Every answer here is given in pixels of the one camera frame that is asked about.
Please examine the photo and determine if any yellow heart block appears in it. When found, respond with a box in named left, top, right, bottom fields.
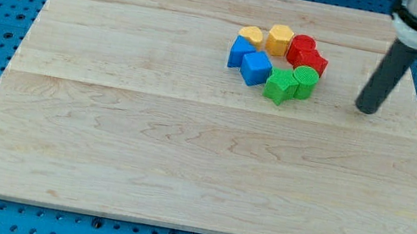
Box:
left=238, top=25, right=264, bottom=50

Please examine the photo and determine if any green star block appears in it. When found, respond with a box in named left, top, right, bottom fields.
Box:
left=263, top=68, right=298, bottom=106

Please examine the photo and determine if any red cylinder block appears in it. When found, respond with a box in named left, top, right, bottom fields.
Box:
left=286, top=34, right=317, bottom=64

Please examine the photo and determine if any yellow pentagon block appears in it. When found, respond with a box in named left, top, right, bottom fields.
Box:
left=264, top=24, right=295, bottom=57

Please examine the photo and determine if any blue cube block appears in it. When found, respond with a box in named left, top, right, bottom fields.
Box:
left=240, top=51, right=273, bottom=86

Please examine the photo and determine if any red star block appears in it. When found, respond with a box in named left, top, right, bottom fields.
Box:
left=292, top=50, right=328, bottom=76

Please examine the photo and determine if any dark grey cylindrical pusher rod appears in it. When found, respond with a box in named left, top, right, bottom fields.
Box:
left=355, top=38, right=417, bottom=114

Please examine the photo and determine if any blue triangle block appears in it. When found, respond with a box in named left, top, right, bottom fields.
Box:
left=227, top=36, right=257, bottom=68

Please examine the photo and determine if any green cylinder block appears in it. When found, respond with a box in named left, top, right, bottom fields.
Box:
left=292, top=65, right=320, bottom=100

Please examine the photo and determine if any light wooden board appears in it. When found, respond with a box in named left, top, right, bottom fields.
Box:
left=0, top=0, right=417, bottom=234

